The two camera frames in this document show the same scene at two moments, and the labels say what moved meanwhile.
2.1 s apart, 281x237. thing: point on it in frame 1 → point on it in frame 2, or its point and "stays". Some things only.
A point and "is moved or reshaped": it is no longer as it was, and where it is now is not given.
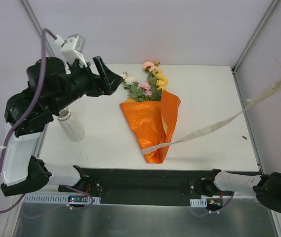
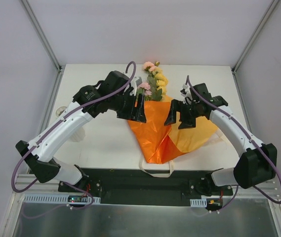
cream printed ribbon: (277, 85) → (223, 143)
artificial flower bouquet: (143, 91) stays
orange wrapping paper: (154, 122) is moved or reshaped
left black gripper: (95, 79) → (131, 108)
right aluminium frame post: (250, 43) stays
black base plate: (148, 186) stays
